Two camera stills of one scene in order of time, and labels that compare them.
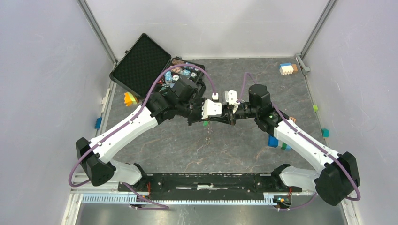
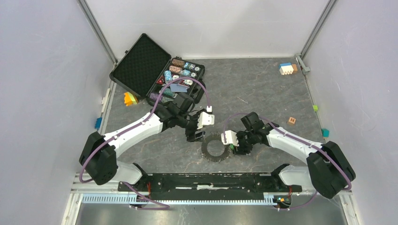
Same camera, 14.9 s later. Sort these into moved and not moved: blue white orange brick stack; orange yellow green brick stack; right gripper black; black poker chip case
Moved: right gripper black
Not moved: black poker chip case; orange yellow green brick stack; blue white orange brick stack
